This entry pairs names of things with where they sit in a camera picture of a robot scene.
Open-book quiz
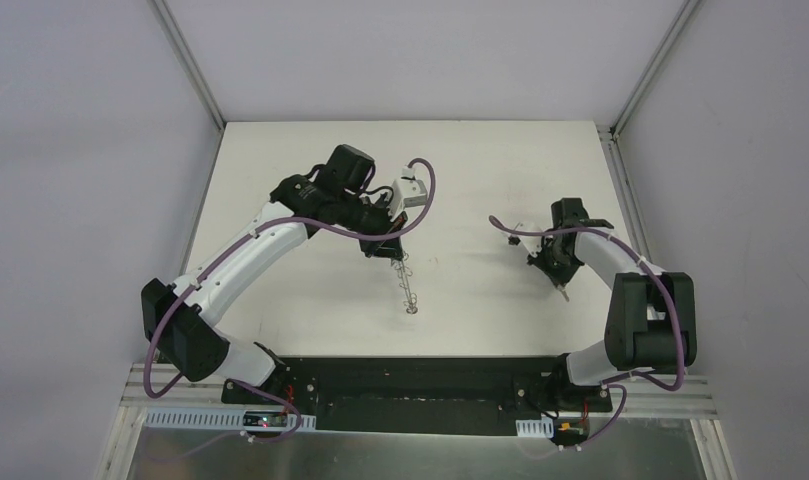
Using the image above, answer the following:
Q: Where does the key with black tag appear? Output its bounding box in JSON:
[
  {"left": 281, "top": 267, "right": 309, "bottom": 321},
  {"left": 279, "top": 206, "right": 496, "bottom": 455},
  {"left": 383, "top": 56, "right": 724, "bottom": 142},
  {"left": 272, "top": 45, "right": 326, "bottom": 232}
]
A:
[{"left": 556, "top": 285, "right": 570, "bottom": 302}]

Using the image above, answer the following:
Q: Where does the round metal keyring disc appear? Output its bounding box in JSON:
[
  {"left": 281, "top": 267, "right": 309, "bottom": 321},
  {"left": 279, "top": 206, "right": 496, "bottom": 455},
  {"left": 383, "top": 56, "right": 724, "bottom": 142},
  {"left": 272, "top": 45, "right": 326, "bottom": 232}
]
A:
[{"left": 390, "top": 257, "right": 418, "bottom": 315}]

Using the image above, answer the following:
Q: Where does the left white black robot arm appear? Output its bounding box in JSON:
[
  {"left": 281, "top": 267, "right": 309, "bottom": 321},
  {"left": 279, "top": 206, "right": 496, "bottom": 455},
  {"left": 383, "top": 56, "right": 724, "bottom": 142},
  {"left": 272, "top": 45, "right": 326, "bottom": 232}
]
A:
[{"left": 140, "top": 144, "right": 432, "bottom": 405}]

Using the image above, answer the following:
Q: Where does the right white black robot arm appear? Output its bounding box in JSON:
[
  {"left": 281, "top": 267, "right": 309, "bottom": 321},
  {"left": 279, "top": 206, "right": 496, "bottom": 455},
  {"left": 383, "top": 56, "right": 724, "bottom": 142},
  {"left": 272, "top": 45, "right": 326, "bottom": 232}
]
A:
[{"left": 524, "top": 198, "right": 697, "bottom": 410}]

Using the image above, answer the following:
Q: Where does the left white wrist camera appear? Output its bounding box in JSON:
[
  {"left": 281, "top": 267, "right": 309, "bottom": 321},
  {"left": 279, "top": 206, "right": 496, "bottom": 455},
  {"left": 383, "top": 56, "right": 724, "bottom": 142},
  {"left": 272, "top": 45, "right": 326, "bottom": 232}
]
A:
[{"left": 389, "top": 177, "right": 428, "bottom": 211}]

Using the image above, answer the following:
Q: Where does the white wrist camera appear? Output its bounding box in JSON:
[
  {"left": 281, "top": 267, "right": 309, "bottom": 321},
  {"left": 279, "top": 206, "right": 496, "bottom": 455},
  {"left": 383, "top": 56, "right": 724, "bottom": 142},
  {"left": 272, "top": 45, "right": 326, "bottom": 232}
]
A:
[
  {"left": 507, "top": 222, "right": 544, "bottom": 258},
  {"left": 389, "top": 177, "right": 428, "bottom": 211}
]

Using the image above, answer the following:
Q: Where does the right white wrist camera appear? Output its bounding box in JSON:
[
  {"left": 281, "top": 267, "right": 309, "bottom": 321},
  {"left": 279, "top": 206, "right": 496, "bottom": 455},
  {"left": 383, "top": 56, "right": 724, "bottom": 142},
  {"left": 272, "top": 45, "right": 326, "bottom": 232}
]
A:
[{"left": 507, "top": 222, "right": 544, "bottom": 258}]

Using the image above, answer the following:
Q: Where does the right white cable duct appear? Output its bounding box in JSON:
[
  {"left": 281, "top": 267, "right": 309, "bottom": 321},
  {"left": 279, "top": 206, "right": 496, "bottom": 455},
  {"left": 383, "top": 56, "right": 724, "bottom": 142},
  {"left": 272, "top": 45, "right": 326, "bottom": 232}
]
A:
[{"left": 515, "top": 417, "right": 554, "bottom": 439}]

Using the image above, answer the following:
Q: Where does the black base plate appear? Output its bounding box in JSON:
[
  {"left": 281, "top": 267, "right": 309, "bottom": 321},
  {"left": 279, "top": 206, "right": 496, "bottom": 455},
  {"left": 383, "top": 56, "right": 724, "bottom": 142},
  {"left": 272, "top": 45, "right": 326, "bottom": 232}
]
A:
[{"left": 260, "top": 355, "right": 613, "bottom": 436}]

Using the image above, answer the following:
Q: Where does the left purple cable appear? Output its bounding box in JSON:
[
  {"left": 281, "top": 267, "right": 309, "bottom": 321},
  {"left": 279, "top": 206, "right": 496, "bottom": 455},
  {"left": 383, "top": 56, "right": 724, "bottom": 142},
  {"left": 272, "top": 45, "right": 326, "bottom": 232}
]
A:
[{"left": 142, "top": 157, "right": 438, "bottom": 444}]

